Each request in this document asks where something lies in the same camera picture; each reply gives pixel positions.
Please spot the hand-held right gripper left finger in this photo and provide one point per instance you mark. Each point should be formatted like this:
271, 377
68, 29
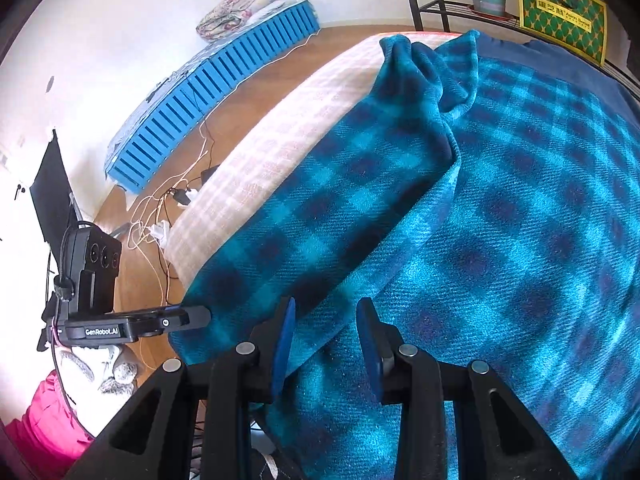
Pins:
283, 345

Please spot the blue patterned thin mat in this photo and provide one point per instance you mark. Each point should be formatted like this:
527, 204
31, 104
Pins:
150, 105

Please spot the white power strip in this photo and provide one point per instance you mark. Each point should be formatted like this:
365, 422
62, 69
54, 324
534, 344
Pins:
161, 232

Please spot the black flat panel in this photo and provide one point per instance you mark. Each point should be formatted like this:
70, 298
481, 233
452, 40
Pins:
50, 190

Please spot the blue slatted crate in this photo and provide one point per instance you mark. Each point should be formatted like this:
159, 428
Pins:
200, 90

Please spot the person's left hand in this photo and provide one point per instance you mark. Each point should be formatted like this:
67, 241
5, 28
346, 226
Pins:
112, 372

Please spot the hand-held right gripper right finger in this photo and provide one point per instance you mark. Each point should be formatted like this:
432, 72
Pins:
370, 347

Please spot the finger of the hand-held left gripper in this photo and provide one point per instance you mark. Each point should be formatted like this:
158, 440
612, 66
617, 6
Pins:
192, 317

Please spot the bed with checked sheet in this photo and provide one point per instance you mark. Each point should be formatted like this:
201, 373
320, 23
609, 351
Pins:
280, 145

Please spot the floral fabric bundle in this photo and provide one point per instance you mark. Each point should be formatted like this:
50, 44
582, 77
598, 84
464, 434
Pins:
235, 10

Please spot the white folded cloth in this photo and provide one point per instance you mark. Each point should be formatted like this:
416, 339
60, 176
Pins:
272, 9

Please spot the blue plaid fleece jacket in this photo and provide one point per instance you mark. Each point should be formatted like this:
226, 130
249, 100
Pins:
500, 210

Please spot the black metal clothes rack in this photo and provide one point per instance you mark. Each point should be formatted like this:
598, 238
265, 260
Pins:
413, 5

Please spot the black power adapter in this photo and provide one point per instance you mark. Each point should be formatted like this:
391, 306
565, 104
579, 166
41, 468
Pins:
210, 175

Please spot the green yellow patterned box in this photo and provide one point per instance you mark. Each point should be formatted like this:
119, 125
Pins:
560, 15

